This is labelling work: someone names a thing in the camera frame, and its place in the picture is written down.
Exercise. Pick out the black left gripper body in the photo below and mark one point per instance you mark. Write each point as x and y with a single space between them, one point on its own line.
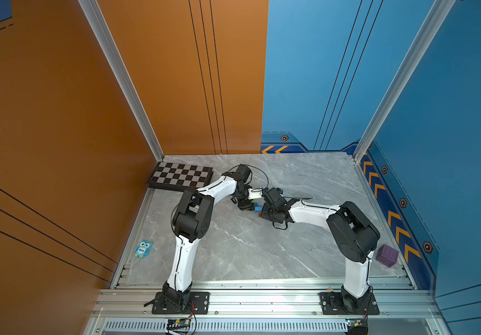
243 201

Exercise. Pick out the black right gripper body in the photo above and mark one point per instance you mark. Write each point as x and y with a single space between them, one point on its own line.
269 213

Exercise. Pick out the dark blue lego brick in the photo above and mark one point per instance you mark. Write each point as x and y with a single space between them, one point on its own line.
258 207

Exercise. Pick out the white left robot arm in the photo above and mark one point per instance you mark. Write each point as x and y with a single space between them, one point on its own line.
190 222

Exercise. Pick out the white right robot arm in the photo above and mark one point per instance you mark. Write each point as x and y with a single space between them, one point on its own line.
355 235

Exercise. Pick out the black white checkerboard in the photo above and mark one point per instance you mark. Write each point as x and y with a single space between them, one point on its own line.
179 176

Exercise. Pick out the blue owl toy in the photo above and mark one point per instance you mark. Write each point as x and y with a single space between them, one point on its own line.
143 249

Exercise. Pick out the purple cube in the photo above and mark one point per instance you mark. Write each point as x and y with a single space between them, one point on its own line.
387 256

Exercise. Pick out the right circuit board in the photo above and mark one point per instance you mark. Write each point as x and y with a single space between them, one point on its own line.
358 327

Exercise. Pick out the circuit board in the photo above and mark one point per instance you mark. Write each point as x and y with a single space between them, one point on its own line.
358 327
178 325

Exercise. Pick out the left circuit board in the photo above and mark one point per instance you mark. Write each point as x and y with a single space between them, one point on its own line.
178 325

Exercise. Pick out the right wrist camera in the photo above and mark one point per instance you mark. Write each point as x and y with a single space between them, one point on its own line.
273 197

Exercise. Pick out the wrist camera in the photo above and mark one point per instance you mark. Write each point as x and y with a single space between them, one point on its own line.
273 197
242 176

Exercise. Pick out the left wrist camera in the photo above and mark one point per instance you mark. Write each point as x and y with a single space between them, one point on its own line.
242 176

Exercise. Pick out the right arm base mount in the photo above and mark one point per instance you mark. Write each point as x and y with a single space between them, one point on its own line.
342 303

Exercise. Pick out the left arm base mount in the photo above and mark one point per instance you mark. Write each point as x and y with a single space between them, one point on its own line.
195 302

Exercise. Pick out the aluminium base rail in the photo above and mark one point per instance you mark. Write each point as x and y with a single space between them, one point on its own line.
271 306

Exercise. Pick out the aluminium corner post left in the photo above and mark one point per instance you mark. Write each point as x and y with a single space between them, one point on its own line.
100 28

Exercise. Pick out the aluminium corner post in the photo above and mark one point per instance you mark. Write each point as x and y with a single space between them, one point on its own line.
100 28
428 30

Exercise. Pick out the aluminium corner post right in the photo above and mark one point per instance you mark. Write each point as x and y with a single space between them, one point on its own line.
428 30

